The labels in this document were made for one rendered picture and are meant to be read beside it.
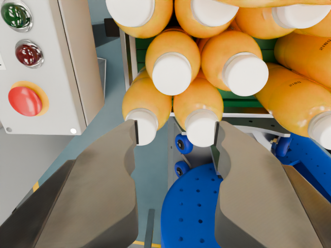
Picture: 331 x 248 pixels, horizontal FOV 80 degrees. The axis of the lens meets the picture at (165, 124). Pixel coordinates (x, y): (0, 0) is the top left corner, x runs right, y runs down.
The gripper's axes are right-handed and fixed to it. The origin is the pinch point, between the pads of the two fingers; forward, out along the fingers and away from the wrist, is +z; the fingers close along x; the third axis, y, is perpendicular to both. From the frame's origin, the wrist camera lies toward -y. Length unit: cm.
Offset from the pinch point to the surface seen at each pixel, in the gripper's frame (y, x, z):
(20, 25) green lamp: -5.1, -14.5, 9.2
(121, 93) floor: 43, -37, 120
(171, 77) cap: -0.5, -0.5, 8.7
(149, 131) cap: 5.8, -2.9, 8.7
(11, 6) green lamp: -6.6, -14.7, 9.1
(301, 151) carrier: 47, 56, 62
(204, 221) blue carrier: 22.9, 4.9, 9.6
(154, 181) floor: 126, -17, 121
